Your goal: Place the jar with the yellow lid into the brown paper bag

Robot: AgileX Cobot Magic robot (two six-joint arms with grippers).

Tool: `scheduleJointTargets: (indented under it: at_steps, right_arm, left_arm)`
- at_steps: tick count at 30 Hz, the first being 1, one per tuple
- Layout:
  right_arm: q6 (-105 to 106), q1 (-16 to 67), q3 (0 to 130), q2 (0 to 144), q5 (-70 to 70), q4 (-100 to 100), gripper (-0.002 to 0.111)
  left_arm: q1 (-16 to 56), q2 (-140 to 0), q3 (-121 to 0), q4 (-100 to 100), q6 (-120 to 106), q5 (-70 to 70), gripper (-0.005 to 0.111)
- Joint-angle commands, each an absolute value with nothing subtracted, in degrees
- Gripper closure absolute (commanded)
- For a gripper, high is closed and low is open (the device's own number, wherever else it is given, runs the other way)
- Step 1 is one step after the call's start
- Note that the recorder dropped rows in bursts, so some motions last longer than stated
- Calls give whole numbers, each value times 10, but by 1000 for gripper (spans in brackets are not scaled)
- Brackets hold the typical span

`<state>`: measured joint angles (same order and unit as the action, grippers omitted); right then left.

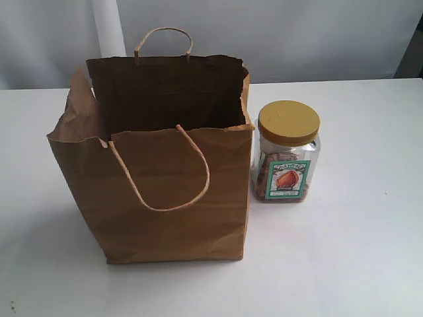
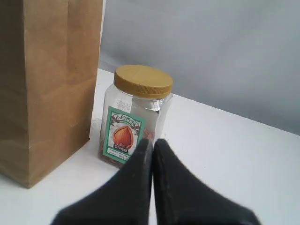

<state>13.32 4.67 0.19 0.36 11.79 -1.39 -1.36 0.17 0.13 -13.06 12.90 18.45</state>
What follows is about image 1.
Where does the clear jar with yellow lid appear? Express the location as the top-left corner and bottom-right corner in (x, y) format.
(252, 100), (321, 203)

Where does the white curtain backdrop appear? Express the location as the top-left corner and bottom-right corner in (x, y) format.
(92, 0), (126, 57)

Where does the brown paper shopping bag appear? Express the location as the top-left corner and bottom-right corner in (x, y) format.
(48, 47), (254, 264)

